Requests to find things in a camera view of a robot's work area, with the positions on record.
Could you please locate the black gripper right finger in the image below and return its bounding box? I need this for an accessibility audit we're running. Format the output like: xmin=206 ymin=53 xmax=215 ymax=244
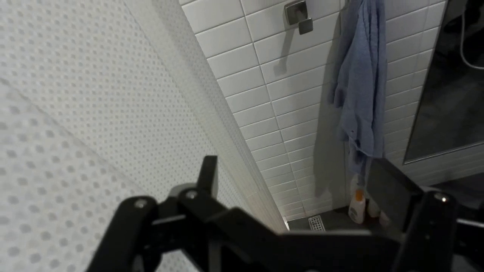
xmin=367 ymin=158 xmax=484 ymax=272

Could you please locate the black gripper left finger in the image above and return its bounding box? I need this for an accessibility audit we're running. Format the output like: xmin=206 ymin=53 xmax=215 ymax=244
xmin=85 ymin=154 xmax=285 ymax=272

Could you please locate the white shower curtain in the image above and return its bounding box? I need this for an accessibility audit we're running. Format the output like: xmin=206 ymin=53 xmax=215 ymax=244
xmin=0 ymin=0 xmax=285 ymax=272

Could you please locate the white orange bottle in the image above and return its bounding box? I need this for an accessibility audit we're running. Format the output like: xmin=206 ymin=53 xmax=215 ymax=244
xmin=348 ymin=173 xmax=367 ymax=223

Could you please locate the blue hanging towel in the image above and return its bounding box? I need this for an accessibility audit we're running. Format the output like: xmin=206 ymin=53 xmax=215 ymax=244
xmin=330 ymin=0 xmax=388 ymax=175

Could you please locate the metal wall hook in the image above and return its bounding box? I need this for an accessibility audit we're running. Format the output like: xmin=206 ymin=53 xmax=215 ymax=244
xmin=285 ymin=0 xmax=314 ymax=34

